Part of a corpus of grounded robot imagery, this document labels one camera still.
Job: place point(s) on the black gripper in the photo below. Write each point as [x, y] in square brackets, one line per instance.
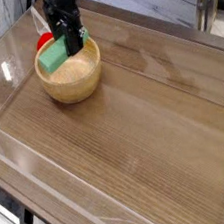
[69, 14]

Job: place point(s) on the green rectangular block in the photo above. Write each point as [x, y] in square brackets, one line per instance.
[53, 54]

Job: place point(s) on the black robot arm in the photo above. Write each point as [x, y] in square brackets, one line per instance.
[59, 3]

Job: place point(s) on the light wooden bowl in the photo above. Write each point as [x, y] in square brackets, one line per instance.
[76, 79]

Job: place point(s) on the red ball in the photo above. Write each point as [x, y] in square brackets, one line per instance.
[43, 39]

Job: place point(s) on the clear acrylic corner piece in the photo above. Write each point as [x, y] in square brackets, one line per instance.
[41, 24]

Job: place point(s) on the wooden table leg background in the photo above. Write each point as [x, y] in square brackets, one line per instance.
[206, 12]

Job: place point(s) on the clear acrylic front barrier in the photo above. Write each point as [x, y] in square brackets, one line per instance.
[55, 194]

